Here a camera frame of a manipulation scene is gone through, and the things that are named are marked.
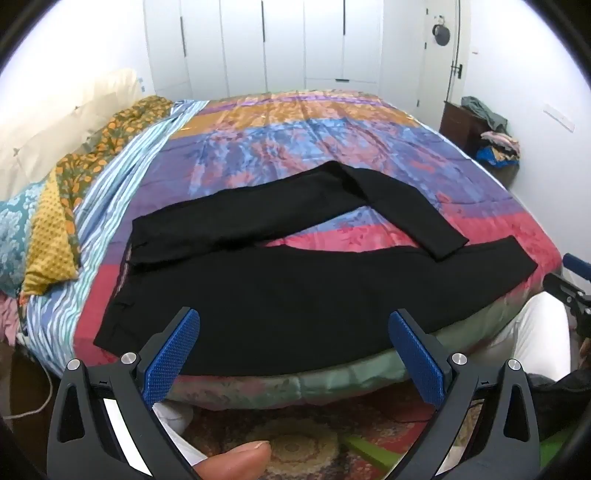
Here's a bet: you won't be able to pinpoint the dark cloth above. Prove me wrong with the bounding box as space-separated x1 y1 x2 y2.
526 369 591 444

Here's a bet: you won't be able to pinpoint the white wall strip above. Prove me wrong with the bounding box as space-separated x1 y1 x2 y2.
544 104 575 130

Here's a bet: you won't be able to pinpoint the cream pillow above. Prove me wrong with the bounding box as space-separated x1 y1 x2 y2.
0 69 144 199

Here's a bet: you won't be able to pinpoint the person's leg white trousers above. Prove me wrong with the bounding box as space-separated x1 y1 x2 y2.
471 291 573 384
104 397 204 467

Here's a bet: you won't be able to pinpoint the grey-green crumpled garment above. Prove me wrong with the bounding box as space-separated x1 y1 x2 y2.
462 96 509 131

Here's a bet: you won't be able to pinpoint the person's left leg white trousers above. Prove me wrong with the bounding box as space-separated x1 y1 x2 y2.
104 397 204 467

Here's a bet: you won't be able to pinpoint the white door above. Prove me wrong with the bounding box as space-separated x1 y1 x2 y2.
418 0 472 121

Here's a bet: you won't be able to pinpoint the person's left hand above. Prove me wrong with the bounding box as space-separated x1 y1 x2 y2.
191 440 271 480

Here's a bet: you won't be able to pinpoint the yellow knitted pillow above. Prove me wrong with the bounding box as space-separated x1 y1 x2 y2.
21 171 81 296

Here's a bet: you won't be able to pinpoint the green mat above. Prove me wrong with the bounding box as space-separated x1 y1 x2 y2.
342 434 573 480

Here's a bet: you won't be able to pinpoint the pink cloth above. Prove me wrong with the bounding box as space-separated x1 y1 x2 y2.
0 295 28 344

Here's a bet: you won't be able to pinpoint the pile of colourful clothes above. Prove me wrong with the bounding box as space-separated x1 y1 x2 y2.
476 130 522 164

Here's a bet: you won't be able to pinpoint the patterned floor rug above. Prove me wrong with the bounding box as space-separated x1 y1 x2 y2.
180 383 485 480

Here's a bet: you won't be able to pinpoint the white cable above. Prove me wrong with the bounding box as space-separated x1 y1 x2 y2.
0 364 54 421

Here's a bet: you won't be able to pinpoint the dark wooden nightstand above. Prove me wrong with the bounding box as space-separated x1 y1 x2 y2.
438 100 518 185

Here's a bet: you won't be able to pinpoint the white wardrobe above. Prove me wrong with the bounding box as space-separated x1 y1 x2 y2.
143 0 384 100

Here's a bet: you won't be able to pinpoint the person's right leg white trousers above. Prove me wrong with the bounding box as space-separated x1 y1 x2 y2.
471 291 573 384

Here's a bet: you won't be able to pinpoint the teal patterned pillow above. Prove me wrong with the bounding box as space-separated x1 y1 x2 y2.
0 182 47 296

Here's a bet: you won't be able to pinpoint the colourful patchwork bedspread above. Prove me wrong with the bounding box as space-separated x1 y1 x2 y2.
25 90 564 411

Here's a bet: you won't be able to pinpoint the black pants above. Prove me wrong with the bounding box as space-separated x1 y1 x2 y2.
93 161 537 377

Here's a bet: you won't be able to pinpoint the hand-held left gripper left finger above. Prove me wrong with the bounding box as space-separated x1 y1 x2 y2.
46 306 204 480

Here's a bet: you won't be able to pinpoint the blue striped bed sheet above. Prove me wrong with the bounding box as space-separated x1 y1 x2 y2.
25 99 208 370

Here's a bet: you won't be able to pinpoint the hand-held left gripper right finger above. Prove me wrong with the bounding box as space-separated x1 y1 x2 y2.
388 310 541 480

